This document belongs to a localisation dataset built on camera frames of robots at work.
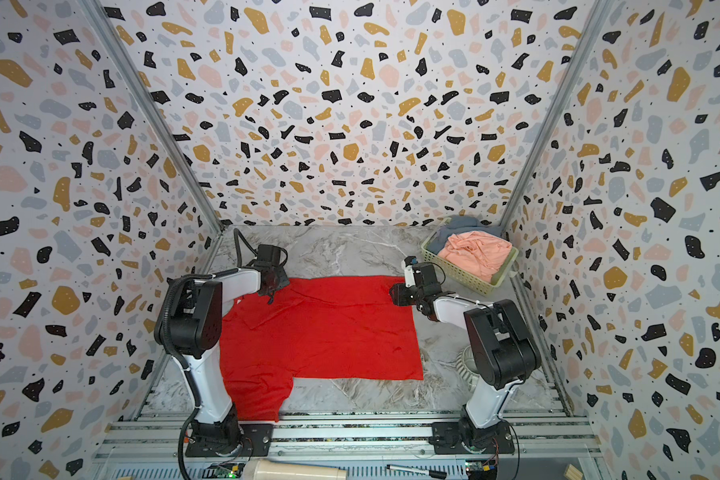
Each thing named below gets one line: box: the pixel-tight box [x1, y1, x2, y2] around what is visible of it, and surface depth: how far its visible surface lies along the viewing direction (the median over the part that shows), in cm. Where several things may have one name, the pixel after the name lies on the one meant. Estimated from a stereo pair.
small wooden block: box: [563, 464, 583, 480], surface depth 71 cm
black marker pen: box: [386, 464, 448, 479], surface depth 72 cm
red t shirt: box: [220, 277, 424, 422], surface depth 92 cm
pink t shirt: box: [438, 231, 513, 283], surface depth 103 cm
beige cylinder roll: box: [241, 459, 348, 480], surface depth 69 cm
